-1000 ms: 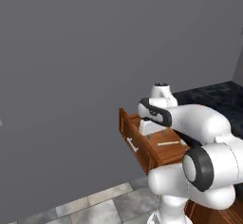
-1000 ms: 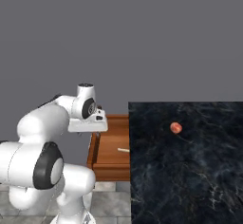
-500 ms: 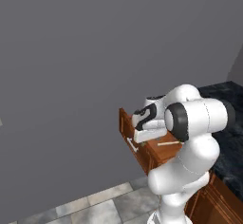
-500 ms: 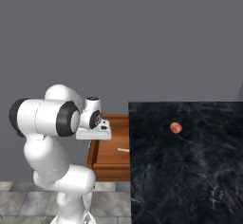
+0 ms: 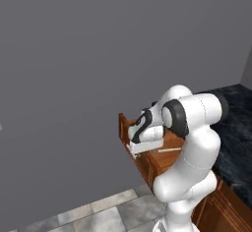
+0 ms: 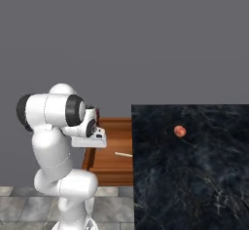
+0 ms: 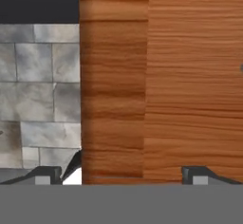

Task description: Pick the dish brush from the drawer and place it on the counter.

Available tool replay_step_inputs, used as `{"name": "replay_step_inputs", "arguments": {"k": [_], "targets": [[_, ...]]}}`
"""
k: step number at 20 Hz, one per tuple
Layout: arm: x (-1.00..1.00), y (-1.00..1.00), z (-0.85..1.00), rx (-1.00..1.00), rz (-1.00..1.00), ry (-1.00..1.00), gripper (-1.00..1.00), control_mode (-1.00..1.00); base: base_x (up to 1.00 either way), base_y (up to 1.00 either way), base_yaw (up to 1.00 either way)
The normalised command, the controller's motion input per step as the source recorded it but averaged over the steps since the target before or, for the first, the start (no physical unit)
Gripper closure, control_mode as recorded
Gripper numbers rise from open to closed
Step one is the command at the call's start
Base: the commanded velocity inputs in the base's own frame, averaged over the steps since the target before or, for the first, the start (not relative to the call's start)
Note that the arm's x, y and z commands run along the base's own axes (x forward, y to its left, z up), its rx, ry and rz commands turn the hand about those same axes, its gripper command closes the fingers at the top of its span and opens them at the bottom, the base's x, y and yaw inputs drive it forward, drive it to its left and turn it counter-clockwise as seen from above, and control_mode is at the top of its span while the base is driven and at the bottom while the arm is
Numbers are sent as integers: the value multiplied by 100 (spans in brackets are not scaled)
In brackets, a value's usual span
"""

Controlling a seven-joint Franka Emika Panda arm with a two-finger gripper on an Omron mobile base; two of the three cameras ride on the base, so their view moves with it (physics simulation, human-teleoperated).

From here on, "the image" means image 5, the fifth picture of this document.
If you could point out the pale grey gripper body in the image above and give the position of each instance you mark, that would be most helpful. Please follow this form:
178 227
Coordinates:
146 145

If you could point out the brown wooden cupboard run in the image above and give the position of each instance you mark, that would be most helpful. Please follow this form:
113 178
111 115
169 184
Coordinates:
226 213

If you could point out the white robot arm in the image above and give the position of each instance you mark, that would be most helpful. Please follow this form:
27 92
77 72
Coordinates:
193 150

